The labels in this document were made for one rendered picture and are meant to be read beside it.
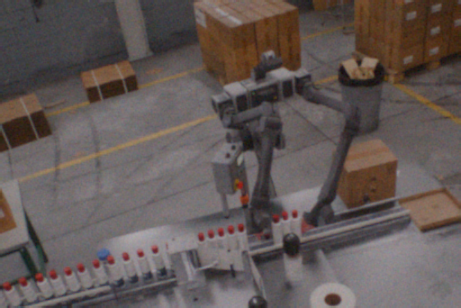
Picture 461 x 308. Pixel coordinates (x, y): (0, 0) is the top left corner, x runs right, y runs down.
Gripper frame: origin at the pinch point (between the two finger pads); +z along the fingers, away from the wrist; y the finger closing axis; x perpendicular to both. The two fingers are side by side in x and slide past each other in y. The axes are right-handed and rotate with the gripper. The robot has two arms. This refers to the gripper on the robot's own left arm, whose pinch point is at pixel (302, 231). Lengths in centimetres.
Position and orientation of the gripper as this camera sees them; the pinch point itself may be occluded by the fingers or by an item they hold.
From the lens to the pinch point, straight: 290.5
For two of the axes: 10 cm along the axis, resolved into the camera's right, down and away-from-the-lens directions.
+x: 8.3, 3.0, 4.6
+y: 2.5, 5.5, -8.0
